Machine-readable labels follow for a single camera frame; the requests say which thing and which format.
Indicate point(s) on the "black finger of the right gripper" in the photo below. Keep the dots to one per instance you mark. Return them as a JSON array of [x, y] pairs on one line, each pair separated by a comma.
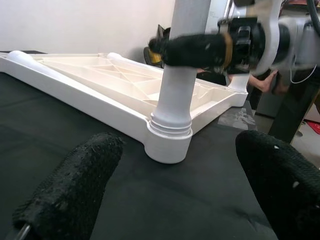
[[157, 46], [195, 51]]

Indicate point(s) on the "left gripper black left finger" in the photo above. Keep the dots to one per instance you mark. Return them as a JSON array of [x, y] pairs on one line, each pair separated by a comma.
[[72, 185]]

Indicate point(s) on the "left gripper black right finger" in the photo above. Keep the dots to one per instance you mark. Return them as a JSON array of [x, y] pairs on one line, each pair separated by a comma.
[[282, 185]]

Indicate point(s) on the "white plastic children table top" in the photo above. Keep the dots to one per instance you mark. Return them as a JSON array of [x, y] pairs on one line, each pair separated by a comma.
[[100, 92]]

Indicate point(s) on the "yellow and black tool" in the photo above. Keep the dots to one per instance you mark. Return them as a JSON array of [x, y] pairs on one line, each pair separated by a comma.
[[155, 60]]

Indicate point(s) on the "orange rubber band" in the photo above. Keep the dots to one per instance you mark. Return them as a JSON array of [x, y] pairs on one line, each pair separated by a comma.
[[228, 50]]

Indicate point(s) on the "clear plastic bag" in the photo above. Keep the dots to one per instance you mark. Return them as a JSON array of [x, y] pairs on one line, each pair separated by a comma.
[[237, 118]]

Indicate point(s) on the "black tablecloth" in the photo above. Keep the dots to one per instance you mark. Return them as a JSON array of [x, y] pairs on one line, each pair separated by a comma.
[[162, 200]]

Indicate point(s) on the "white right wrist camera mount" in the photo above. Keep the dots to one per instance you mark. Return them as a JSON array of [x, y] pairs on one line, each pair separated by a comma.
[[271, 37]]

